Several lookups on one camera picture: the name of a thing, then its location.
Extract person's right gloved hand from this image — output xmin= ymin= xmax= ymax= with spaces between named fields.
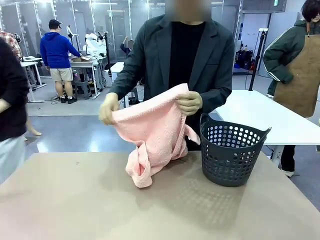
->
xmin=98 ymin=92 xmax=121 ymax=125

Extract person's left gloved hand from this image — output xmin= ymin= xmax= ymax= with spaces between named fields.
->
xmin=175 ymin=91 xmax=203 ymax=116

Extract pink towel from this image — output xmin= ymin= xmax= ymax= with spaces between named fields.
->
xmin=111 ymin=83 xmax=202 ymax=189

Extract person's right forearm dark sleeve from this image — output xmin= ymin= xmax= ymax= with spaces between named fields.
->
xmin=109 ymin=68 xmax=145 ymax=101

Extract grey stool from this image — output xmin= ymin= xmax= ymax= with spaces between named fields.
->
xmin=72 ymin=80 xmax=92 ymax=100

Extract small white table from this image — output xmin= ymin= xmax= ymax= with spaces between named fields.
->
xmin=109 ymin=61 xmax=126 ymax=85

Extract grey workbench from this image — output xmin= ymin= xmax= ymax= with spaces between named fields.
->
xmin=69 ymin=56 xmax=107 ymax=99

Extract person in dark blazer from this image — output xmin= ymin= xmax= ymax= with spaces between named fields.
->
xmin=108 ymin=0 xmax=235 ymax=151

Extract thin black tripod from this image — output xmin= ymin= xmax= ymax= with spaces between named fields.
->
xmin=102 ymin=31 xmax=113 ymax=77

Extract cardboard box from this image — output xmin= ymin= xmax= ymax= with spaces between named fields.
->
xmin=71 ymin=56 xmax=93 ymax=63

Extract seated person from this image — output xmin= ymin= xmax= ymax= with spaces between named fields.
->
xmin=119 ymin=36 xmax=135 ymax=58

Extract white robot figure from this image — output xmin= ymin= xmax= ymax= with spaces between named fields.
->
xmin=84 ymin=32 xmax=108 ymax=58

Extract black equipment bags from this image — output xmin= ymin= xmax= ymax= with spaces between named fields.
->
xmin=235 ymin=49 xmax=255 ymax=71

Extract dark grey perforated laundry basket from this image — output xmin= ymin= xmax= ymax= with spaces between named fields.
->
xmin=199 ymin=112 xmax=273 ymax=188

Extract black tripod pole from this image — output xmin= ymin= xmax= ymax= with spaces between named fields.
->
xmin=248 ymin=28 xmax=269 ymax=92

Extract person in blue hoodie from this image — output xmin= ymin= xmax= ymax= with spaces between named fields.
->
xmin=39 ymin=19 xmax=82 ymax=105

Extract white desk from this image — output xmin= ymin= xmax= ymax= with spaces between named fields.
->
xmin=19 ymin=56 xmax=48 ymax=103

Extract person in black sweater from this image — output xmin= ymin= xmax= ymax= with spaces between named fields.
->
xmin=0 ymin=37 xmax=31 ymax=186

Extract person in brown apron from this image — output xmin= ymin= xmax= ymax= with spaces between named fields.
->
xmin=262 ymin=0 xmax=320 ymax=178

